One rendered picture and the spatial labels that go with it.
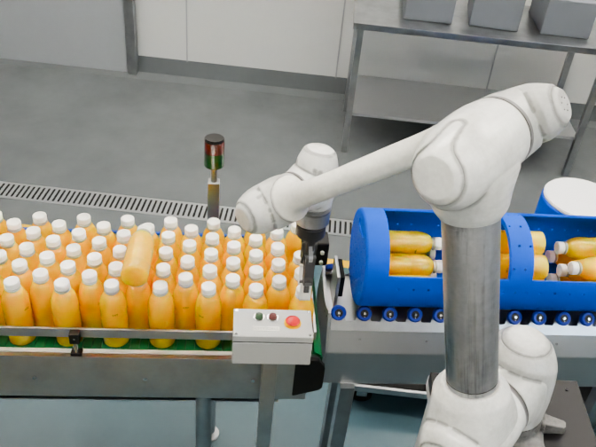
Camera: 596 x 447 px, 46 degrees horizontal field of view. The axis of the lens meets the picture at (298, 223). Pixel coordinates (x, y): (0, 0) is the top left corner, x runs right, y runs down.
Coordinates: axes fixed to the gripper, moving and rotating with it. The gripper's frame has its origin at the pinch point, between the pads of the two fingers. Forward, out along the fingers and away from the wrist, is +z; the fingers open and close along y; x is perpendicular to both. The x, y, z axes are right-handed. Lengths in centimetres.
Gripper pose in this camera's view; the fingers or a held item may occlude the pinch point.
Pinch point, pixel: (304, 283)
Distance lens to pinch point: 185.6
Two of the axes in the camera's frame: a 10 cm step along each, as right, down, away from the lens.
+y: -0.5, -5.9, 8.1
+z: -0.8, 8.1, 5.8
